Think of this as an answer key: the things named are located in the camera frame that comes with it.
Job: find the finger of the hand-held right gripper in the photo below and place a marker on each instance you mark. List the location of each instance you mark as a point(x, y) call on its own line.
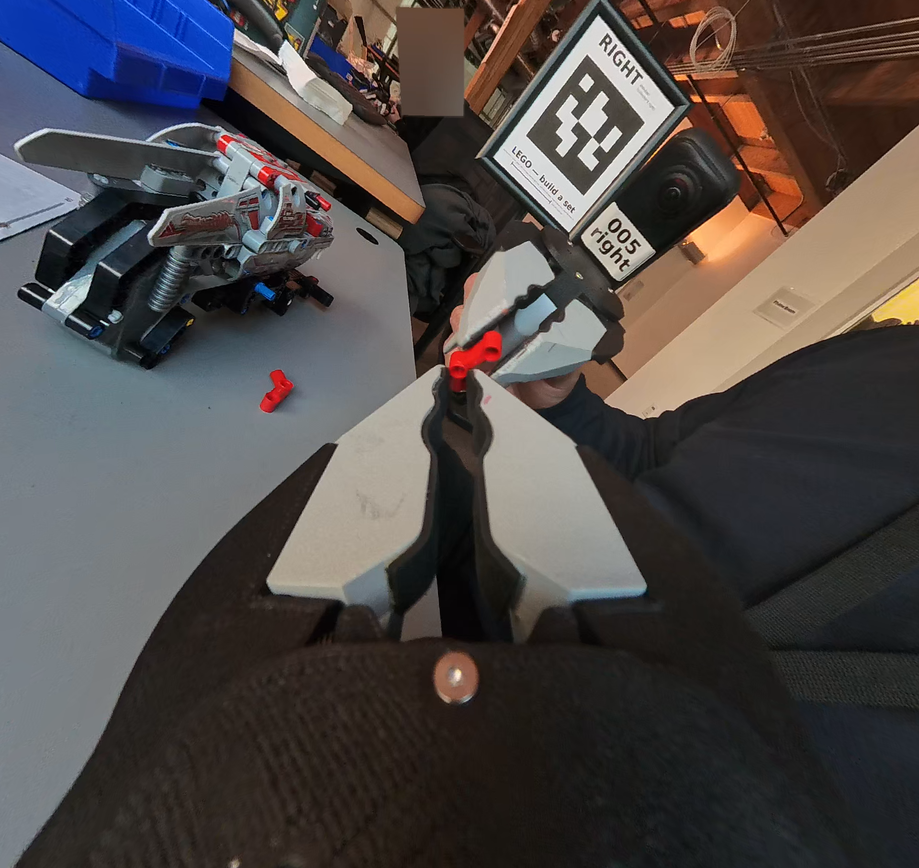
point(502, 275)
point(571, 344)

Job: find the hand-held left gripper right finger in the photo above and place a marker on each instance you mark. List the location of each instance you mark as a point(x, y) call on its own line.
point(553, 516)

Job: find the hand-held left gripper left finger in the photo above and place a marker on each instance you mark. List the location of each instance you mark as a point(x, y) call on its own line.
point(359, 509)

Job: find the red lego axle connector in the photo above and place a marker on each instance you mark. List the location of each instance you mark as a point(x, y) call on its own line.
point(470, 359)

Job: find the grey red lego truck model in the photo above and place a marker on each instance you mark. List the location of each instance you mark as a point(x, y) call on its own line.
point(208, 236)

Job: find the person's right forearm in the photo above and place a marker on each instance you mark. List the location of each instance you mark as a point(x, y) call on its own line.
point(754, 401)

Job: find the red lego angled connector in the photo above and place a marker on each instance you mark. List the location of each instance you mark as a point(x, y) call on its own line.
point(275, 390)

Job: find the person's right hand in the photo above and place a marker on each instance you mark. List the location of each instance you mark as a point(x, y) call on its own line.
point(549, 392)

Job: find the black jacket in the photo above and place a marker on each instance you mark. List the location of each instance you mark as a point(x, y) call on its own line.
point(449, 250)

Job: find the grey table with wooden edge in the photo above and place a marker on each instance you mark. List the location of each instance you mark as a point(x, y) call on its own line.
point(337, 128)

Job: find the white crumpled tissue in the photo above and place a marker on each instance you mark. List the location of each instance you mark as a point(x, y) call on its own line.
point(316, 85)

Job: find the person's dark clothed torso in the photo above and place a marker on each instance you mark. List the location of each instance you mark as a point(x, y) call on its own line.
point(825, 631)

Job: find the open instruction booklet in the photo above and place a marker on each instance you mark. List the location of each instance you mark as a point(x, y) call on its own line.
point(29, 196)

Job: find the blue plastic bin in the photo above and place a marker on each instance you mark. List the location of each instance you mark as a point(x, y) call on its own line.
point(108, 13)

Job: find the white wall sign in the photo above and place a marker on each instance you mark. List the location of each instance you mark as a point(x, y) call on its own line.
point(786, 306)

